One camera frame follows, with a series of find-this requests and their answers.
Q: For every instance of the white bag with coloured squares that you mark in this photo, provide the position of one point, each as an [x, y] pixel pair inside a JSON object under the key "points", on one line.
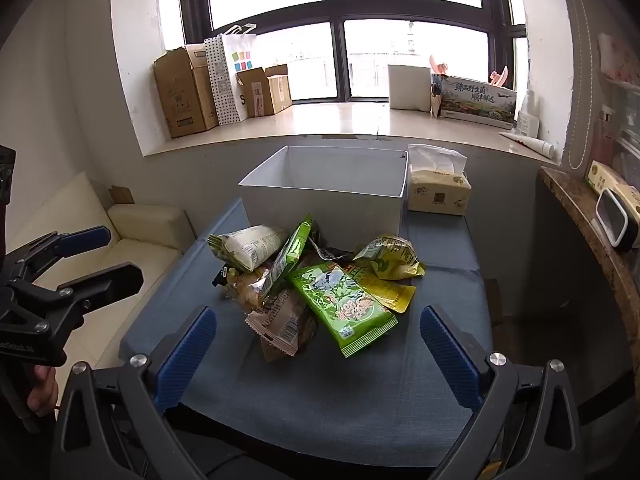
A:
{"points": [[240, 60]]}

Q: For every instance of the yellow and white tissue pack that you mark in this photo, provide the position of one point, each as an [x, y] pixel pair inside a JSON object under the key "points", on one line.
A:
{"points": [[607, 177]]}

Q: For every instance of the cream sofa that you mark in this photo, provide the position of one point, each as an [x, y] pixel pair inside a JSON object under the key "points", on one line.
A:
{"points": [[140, 225]]}

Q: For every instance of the narrow green snack packet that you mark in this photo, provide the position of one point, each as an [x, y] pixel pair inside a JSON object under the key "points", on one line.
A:
{"points": [[292, 255]]}

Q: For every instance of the blue fabric table cover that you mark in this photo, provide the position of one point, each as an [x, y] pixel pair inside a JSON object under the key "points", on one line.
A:
{"points": [[325, 385]]}

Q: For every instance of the yellow-green snack packet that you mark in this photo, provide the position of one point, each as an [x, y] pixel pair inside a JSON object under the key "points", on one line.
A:
{"points": [[390, 257]]}

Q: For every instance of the white and green snack packet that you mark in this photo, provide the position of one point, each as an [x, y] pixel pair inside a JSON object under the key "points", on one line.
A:
{"points": [[250, 250]]}

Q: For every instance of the large cardboard box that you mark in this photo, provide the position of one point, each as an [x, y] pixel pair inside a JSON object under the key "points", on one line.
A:
{"points": [[177, 100]]}

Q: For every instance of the large green snack packet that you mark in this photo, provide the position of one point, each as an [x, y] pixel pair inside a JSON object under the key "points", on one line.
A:
{"points": [[345, 310]]}

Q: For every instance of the open cardboard box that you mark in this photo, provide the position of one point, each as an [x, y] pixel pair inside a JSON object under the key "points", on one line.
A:
{"points": [[265, 92]]}

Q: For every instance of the small cardboard piece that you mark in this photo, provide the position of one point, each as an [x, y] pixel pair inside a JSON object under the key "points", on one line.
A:
{"points": [[121, 195]]}

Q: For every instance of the yellow snack packet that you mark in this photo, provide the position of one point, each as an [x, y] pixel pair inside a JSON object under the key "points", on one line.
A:
{"points": [[395, 295]]}

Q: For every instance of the pink figurine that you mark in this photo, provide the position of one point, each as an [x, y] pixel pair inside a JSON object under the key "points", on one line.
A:
{"points": [[438, 66], [500, 77]]}

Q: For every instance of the white square box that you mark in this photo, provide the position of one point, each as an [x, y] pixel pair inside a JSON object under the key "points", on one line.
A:
{"points": [[409, 87]]}

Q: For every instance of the polka dot paper bag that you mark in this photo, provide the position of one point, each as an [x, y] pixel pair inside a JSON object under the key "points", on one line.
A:
{"points": [[220, 85]]}

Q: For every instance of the white storage box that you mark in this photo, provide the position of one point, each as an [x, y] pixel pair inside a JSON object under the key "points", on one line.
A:
{"points": [[325, 210]]}

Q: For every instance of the white rimmed container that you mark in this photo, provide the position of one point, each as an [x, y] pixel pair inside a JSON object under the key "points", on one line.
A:
{"points": [[612, 222]]}

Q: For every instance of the pink snack packet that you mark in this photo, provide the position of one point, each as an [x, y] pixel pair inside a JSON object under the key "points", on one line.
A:
{"points": [[280, 325]]}

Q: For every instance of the marble shelf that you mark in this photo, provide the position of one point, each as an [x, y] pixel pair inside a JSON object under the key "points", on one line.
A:
{"points": [[580, 200]]}

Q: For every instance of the black snack packet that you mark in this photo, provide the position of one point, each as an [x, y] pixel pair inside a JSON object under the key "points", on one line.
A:
{"points": [[327, 253]]}

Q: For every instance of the person's left hand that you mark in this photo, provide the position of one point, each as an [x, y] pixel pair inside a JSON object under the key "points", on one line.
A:
{"points": [[42, 390]]}

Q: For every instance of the white tube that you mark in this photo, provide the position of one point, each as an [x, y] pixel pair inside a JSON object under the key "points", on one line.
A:
{"points": [[530, 143]]}

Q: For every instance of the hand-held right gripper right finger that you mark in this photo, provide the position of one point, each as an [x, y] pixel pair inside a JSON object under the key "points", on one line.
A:
{"points": [[450, 360]]}

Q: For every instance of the stone windowsill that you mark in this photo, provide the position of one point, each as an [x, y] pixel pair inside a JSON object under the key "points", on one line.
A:
{"points": [[325, 122]]}

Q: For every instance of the tall cardboard box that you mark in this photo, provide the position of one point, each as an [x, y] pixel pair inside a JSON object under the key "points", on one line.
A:
{"points": [[205, 80]]}

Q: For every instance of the clear brown snack packet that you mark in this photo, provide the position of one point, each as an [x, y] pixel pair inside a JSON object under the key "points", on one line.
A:
{"points": [[247, 290]]}

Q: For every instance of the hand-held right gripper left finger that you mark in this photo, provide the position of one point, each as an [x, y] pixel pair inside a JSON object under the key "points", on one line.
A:
{"points": [[187, 355]]}

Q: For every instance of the clear plastic drawer organizer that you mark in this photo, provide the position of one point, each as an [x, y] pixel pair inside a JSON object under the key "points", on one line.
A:
{"points": [[625, 130]]}

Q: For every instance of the beige tissue pack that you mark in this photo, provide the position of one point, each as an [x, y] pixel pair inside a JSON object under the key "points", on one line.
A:
{"points": [[440, 192]]}

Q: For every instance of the white plastic bottle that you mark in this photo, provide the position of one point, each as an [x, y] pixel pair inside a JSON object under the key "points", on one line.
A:
{"points": [[527, 117]]}

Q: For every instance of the dark framed window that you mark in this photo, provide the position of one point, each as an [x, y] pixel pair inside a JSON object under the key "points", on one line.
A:
{"points": [[335, 10]]}

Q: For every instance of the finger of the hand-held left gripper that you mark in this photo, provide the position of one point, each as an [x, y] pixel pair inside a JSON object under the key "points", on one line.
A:
{"points": [[85, 238], [107, 280]]}

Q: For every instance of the landscape printed carton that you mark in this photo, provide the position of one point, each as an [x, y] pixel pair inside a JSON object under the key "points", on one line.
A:
{"points": [[475, 102]]}

